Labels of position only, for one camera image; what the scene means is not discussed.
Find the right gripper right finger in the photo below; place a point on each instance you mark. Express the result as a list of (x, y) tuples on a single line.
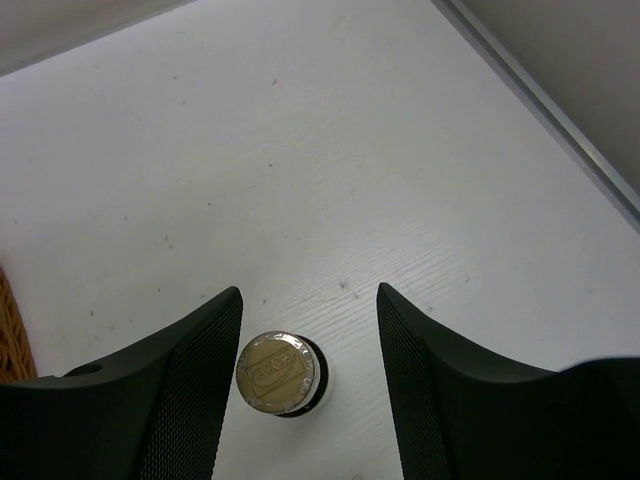
[(461, 411)]

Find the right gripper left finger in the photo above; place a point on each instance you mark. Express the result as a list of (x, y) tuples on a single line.
[(152, 410)]

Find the small yellow label bottle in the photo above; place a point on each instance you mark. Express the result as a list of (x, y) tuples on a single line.
[(284, 375)]

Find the brown wicker divided basket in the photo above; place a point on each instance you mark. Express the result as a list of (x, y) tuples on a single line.
[(17, 362)]

